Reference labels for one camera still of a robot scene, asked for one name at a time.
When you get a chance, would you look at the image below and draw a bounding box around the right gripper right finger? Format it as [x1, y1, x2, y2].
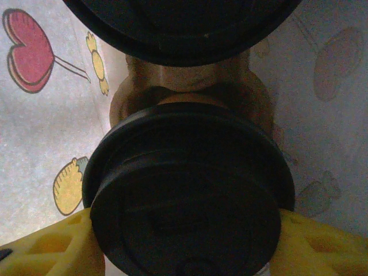
[269, 208, 368, 276]

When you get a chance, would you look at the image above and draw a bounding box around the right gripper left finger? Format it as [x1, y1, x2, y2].
[0, 207, 107, 276]

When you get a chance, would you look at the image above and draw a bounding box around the white paper bag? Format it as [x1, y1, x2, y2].
[0, 0, 368, 276]

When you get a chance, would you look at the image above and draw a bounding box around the black cup lid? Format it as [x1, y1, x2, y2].
[62, 0, 302, 67]
[82, 102, 296, 276]

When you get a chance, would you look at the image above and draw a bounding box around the pulp cup carrier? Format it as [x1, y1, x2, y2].
[109, 71, 278, 150]

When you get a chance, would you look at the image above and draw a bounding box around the brown paper coffee cup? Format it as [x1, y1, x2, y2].
[126, 53, 252, 94]

